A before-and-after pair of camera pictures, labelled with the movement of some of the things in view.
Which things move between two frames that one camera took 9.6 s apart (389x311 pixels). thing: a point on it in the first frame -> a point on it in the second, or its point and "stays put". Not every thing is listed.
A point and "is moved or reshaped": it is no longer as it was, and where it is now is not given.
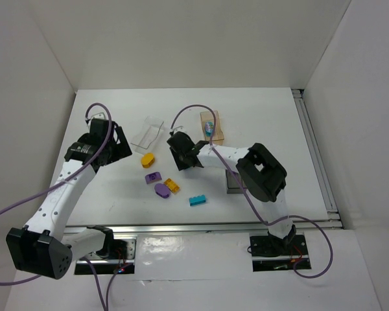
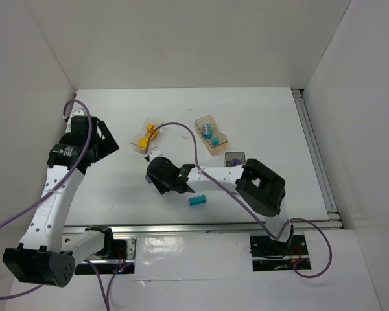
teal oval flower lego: (209, 128) is moved or reshaped
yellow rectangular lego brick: (172, 185) is moved or reshaped
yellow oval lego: (147, 159) -> (142, 142)
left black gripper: (122, 144) -> (104, 142)
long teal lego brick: (198, 199) stays put
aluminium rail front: (175, 229) stays put
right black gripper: (176, 155) -> (160, 184)
